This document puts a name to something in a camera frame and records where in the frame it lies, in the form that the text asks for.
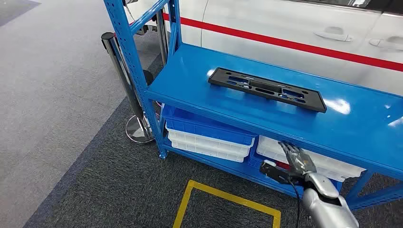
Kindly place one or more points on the white plastic tray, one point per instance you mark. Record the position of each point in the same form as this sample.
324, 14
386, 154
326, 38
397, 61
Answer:
204, 153
333, 166
204, 143

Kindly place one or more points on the red barrier belt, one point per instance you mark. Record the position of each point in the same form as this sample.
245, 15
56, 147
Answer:
283, 41

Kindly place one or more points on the red flat part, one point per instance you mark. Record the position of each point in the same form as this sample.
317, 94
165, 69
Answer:
283, 166

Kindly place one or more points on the blue metal shelf rack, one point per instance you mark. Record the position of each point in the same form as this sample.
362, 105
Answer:
252, 119

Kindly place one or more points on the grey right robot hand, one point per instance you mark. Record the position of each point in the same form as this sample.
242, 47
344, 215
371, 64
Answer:
297, 159

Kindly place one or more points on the white car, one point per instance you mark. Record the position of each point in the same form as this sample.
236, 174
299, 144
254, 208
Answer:
283, 19

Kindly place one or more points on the black plastic plate part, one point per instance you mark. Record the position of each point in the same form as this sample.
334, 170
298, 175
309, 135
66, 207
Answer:
267, 89

